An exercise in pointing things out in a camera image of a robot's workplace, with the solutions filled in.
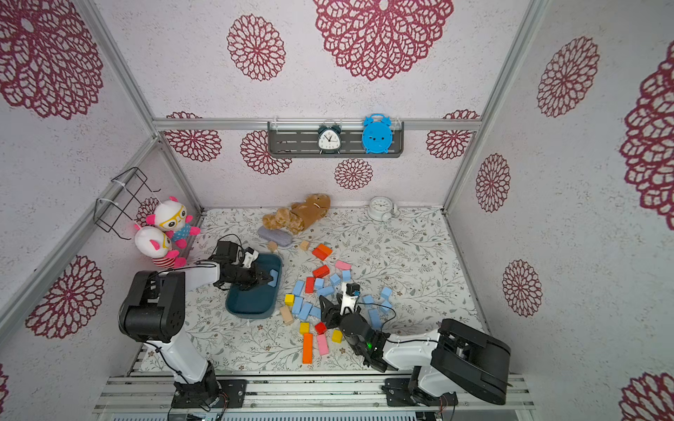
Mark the orange red block back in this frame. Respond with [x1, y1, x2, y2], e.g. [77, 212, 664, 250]
[312, 244, 333, 261]

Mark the red block middle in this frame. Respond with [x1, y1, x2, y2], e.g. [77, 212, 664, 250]
[312, 265, 331, 279]

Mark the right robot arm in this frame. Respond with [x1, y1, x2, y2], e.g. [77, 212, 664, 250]
[319, 296, 511, 405]

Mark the white plush striped shirt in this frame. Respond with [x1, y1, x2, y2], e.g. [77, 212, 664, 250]
[133, 224, 187, 269]

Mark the white plush with glasses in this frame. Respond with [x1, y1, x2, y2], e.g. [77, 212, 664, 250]
[145, 196, 201, 249]

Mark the tan wooden block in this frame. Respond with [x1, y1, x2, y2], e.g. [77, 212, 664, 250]
[279, 305, 294, 326]

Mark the grey wall shelf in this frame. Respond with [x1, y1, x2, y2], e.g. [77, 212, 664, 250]
[267, 122, 405, 159]

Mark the long pink block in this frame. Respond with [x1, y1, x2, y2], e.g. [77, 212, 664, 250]
[316, 334, 329, 356]

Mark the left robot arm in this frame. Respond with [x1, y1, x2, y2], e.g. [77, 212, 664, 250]
[119, 240, 283, 400]

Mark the pink block back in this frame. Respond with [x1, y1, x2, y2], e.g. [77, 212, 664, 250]
[335, 261, 352, 270]

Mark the black wire basket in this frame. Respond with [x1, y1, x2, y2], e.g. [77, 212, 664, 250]
[92, 167, 161, 241]

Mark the blue blocks cluster front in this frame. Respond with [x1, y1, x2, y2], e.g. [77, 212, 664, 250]
[291, 296, 321, 321]

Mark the dark green alarm clock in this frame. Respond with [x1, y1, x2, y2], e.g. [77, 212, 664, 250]
[318, 125, 342, 154]

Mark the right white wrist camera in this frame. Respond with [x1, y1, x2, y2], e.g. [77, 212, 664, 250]
[340, 282, 361, 316]

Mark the red block upright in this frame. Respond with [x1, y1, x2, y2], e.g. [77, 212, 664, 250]
[305, 277, 315, 294]

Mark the teal plastic bin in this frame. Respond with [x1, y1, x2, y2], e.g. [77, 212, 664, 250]
[225, 254, 283, 319]

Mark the brown plush dog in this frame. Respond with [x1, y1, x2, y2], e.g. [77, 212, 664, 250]
[263, 194, 331, 235]

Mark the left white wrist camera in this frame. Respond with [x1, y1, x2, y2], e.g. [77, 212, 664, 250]
[242, 247, 259, 269]

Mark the blue long block right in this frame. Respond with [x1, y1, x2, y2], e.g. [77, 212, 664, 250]
[368, 309, 383, 331]

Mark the blue alarm clock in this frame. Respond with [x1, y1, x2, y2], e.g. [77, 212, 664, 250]
[362, 114, 393, 154]

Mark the yellow cube near bin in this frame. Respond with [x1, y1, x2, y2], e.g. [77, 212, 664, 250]
[284, 294, 295, 307]

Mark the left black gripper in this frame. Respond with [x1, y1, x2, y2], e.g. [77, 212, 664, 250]
[225, 262, 274, 292]

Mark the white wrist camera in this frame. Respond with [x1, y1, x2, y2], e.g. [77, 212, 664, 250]
[340, 282, 361, 316]
[242, 247, 259, 269]

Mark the purple oval pad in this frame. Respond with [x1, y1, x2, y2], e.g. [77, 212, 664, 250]
[257, 226, 293, 247]

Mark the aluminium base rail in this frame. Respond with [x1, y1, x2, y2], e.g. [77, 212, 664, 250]
[93, 372, 539, 420]

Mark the yellow cube front left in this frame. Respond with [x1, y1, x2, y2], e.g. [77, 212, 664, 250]
[299, 322, 311, 334]

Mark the white alarm clock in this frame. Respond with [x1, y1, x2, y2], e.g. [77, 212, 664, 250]
[367, 196, 399, 222]

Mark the red cube front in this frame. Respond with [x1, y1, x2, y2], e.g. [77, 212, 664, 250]
[314, 322, 328, 335]

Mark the yellow cube front right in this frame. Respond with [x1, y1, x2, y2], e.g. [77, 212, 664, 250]
[332, 330, 343, 344]

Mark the long orange block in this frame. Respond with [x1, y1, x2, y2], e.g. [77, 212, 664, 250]
[302, 333, 313, 365]

